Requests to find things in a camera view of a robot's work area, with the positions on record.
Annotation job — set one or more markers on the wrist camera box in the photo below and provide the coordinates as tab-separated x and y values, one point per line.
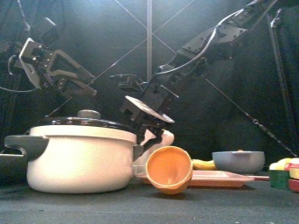
128	83
48	32

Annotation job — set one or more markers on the white toy cooking pot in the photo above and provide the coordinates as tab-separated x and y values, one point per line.
77	163

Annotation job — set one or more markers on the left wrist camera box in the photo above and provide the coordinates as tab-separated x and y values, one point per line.
48	32

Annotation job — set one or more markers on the black frame side strut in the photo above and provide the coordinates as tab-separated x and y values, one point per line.
278	73

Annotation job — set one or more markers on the red toy stick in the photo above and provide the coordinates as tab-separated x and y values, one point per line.
259	177

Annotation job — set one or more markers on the orange toy in bowl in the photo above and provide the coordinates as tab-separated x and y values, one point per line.
240	150

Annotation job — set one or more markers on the pale yellow toy piece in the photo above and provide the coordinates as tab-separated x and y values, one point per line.
280	164

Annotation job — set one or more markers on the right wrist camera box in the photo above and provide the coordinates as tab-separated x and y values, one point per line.
128	83

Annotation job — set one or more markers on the yellow toy fruit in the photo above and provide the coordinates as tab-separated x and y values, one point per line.
204	165

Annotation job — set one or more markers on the yellow toy block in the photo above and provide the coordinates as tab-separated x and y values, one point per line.
294	173

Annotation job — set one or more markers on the red toy block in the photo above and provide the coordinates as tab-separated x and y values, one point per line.
294	185

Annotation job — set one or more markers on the black pot lid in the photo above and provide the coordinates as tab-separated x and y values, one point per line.
77	121

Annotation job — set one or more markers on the orange plastic cup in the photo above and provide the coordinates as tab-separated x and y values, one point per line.
169	168

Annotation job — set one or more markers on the grey-blue bowl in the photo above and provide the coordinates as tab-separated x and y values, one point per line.
238	163

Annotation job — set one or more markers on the pink rectangular plate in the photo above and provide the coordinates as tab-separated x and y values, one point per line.
219	178

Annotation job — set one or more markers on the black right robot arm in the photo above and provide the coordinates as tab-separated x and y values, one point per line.
218	38

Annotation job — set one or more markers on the vertical metal frame pole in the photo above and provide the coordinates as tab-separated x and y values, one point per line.
149	38

